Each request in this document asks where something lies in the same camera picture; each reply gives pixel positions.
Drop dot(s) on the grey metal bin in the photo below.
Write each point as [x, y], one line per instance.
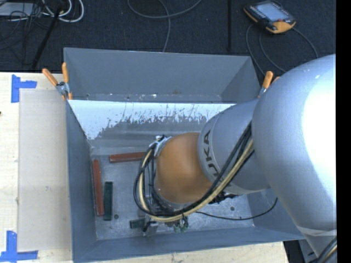
[153, 75]

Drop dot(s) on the dark green flat block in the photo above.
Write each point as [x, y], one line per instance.
[136, 223]
[108, 201]

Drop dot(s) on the red-brown flat block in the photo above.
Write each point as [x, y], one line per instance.
[98, 188]
[126, 157]

